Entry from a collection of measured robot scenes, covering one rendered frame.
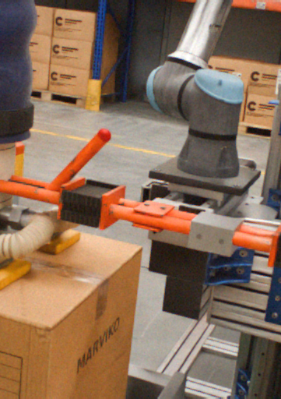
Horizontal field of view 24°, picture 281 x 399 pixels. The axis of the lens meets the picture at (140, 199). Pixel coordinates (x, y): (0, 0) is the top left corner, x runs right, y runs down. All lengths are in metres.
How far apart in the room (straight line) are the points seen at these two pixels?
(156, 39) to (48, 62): 1.68
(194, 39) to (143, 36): 8.33
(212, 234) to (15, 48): 0.44
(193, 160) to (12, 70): 0.58
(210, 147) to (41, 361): 0.74
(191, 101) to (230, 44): 8.13
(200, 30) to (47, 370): 0.97
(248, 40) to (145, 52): 1.50
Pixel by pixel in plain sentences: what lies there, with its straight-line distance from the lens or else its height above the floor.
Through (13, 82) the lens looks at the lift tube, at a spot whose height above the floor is 1.26.
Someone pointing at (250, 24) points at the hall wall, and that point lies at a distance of 9.64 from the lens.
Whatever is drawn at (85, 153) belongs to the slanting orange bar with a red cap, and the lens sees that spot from 1.10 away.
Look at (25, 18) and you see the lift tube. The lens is 1.14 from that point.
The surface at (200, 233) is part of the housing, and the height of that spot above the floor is 1.08.
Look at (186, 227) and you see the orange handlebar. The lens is 1.04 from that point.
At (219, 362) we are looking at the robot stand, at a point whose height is 0.21.
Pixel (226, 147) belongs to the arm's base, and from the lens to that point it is 1.58.
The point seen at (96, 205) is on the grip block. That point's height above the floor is 1.09.
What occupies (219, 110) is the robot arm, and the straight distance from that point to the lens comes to 1.55.
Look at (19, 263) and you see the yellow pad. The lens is 1.15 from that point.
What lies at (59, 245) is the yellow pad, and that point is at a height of 0.97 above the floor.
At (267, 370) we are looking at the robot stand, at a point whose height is 0.53.
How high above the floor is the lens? 1.41
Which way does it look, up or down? 16 degrees down
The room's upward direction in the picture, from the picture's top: 6 degrees clockwise
